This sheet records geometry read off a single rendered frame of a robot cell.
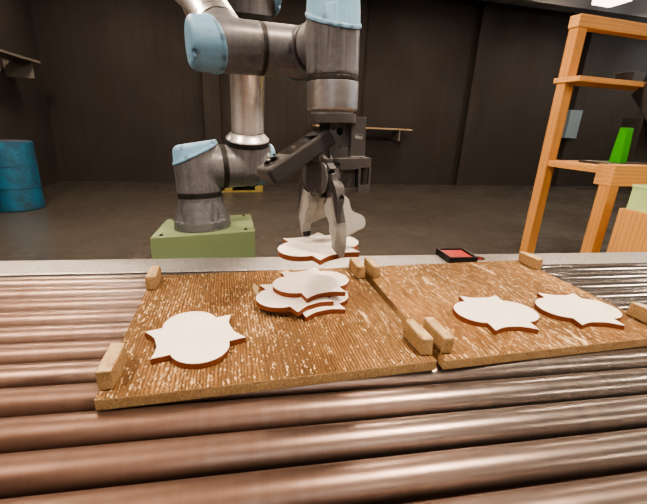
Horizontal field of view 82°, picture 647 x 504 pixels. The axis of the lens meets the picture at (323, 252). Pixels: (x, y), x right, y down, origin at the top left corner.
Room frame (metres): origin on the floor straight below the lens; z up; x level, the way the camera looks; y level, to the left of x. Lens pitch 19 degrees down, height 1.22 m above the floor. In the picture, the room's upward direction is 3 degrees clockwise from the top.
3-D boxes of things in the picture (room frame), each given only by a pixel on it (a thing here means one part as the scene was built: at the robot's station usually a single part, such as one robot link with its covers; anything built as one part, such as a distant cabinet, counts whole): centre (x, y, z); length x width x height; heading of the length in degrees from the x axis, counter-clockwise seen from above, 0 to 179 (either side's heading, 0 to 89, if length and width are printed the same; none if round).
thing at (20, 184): (4.87, 4.07, 0.44); 0.57 x 0.57 x 0.88
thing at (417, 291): (0.65, -0.33, 0.93); 0.41 x 0.35 x 0.02; 104
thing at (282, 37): (0.68, 0.06, 1.33); 0.11 x 0.11 x 0.08; 26
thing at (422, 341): (0.46, -0.14, 0.95); 0.06 x 0.02 x 0.03; 15
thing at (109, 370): (0.37, 0.24, 0.95); 0.06 x 0.02 x 0.03; 15
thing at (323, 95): (0.59, 0.00, 1.26); 0.08 x 0.08 x 0.05
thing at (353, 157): (0.59, -0.01, 1.18); 0.09 x 0.08 x 0.12; 123
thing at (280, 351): (0.55, 0.08, 0.93); 0.41 x 0.35 x 0.02; 105
